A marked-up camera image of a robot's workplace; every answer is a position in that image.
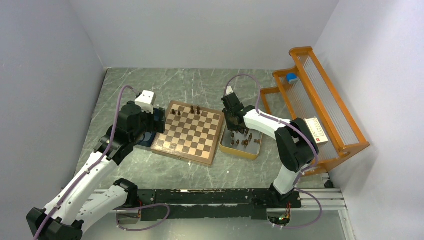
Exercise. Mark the wooden chess board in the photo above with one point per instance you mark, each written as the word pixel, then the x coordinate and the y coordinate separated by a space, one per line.
pixel 190 136

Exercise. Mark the yellow metal tin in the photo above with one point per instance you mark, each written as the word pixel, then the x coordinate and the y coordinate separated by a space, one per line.
pixel 251 152

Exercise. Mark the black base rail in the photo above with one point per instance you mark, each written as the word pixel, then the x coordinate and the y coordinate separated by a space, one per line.
pixel 253 203

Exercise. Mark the orange wooden rack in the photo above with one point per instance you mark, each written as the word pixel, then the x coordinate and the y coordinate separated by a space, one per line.
pixel 314 95

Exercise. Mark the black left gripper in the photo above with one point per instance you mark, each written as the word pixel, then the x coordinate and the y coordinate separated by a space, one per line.
pixel 156 125

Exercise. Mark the blue round object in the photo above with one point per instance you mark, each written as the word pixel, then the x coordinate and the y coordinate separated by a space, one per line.
pixel 291 78

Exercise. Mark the white clip on table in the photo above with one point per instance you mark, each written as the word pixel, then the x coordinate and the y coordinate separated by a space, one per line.
pixel 228 90

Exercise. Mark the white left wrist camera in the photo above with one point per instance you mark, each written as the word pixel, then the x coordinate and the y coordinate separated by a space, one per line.
pixel 146 101

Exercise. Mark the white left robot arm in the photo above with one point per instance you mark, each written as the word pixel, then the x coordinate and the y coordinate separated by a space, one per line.
pixel 70 214

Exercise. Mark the dark chess pieces pile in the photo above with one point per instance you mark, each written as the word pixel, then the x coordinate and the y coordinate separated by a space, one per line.
pixel 244 138

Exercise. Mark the white small box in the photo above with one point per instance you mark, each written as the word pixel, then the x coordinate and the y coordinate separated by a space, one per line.
pixel 317 131

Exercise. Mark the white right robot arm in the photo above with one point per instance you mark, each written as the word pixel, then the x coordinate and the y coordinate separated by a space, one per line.
pixel 295 143

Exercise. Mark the blue tray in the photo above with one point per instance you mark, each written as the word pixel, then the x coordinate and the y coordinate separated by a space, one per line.
pixel 147 139

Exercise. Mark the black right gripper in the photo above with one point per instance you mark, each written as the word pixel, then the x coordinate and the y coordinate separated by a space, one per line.
pixel 229 125

